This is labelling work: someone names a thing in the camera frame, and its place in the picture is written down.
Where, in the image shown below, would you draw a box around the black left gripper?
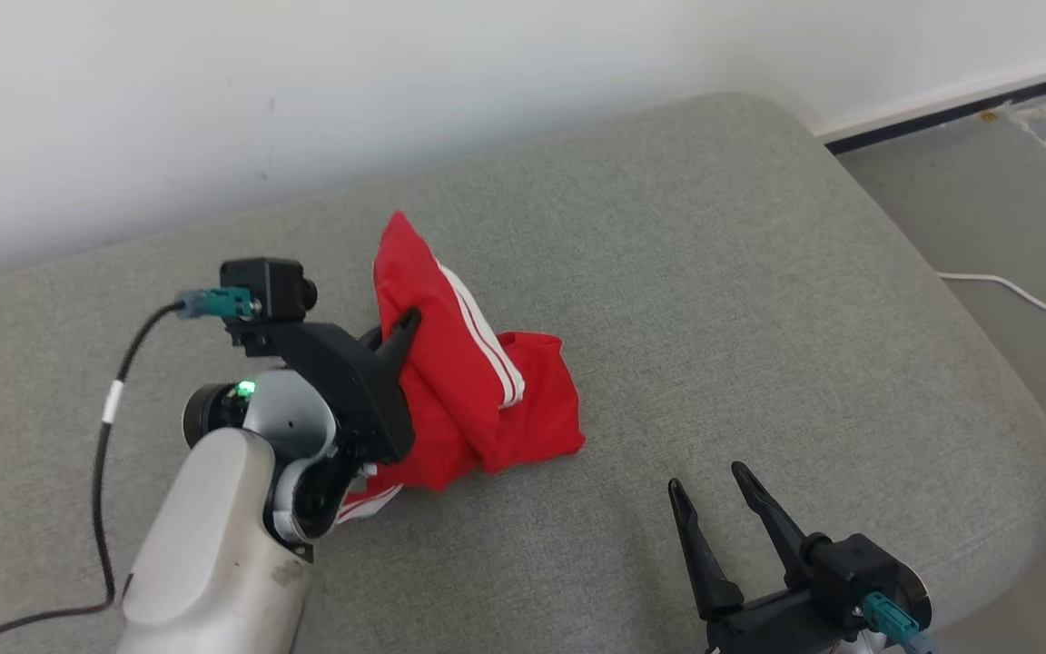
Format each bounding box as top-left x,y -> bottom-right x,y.
231,307 -> 422,462

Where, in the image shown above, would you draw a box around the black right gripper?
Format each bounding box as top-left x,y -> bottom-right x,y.
668,461 -> 869,654

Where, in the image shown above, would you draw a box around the red shirt white sleeves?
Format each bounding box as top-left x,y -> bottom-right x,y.
337,211 -> 587,526

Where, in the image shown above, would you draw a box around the grey fabric sofa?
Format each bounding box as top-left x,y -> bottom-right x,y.
0,91 -> 1046,654

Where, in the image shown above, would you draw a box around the black white baseboard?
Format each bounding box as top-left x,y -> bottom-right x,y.
818,62 -> 1046,155

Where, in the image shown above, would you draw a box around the black right cable teal plug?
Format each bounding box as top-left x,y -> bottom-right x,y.
862,592 -> 939,654

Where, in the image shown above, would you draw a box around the black cable teal plug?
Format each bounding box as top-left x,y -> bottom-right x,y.
862,592 -> 939,654
0,287 -> 257,654

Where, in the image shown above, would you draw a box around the black left cable teal plug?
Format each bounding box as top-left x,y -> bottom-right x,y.
0,287 -> 257,654

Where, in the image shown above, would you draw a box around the white floor cable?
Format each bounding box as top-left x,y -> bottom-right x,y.
936,271 -> 1046,326

